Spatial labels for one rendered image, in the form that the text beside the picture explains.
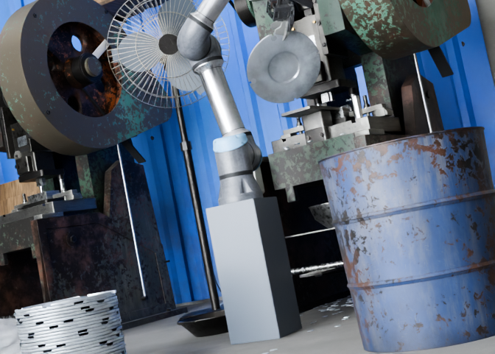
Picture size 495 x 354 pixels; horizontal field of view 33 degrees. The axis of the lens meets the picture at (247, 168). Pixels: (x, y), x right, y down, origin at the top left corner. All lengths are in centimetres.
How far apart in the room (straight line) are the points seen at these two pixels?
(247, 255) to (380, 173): 86
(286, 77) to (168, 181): 232
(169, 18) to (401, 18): 133
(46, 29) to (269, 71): 143
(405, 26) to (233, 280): 113
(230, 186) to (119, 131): 172
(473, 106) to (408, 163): 250
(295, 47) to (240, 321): 106
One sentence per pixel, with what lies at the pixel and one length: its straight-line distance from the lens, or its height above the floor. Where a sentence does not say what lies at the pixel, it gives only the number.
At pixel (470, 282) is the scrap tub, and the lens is 196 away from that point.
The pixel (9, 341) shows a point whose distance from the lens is 352.
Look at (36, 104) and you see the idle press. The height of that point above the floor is 114.
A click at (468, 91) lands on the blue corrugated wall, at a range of 441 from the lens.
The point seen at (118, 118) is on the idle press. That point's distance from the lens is 438.
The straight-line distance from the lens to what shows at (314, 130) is 329.
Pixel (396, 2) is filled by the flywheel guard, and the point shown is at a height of 106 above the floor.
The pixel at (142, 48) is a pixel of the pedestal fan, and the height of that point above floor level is 132.
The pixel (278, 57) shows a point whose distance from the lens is 315.
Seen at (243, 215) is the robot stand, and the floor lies 40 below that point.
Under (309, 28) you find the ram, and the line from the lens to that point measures 344.
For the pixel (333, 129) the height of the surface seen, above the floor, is 69.
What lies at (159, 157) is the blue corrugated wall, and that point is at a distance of 541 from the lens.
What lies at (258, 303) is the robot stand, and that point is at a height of 12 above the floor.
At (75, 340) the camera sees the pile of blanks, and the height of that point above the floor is 14.
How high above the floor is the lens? 31
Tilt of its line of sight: 5 degrees up
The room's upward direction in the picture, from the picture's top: 11 degrees counter-clockwise
